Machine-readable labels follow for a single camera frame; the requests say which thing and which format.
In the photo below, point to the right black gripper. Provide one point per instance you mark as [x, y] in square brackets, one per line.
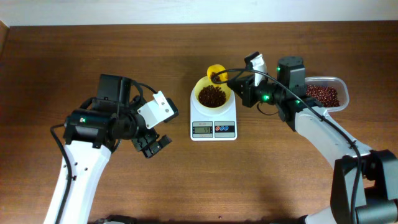
[234, 86]

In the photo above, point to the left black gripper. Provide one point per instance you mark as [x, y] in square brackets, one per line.
[142, 142]

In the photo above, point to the yellow measuring scoop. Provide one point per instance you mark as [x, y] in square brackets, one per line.
[212, 74]

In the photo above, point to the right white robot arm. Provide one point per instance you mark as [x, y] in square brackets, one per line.
[364, 186]

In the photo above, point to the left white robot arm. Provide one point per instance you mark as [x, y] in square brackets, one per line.
[94, 131]

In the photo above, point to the red beans in bowl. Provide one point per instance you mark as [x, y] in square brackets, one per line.
[212, 96]

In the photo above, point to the pale yellow plastic bowl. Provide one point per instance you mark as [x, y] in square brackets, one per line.
[205, 82]

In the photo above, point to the white digital kitchen scale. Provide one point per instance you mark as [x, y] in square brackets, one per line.
[213, 124]

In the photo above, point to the red beans in container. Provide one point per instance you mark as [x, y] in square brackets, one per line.
[327, 96]

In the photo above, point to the clear plastic food container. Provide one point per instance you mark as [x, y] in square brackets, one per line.
[336, 83]

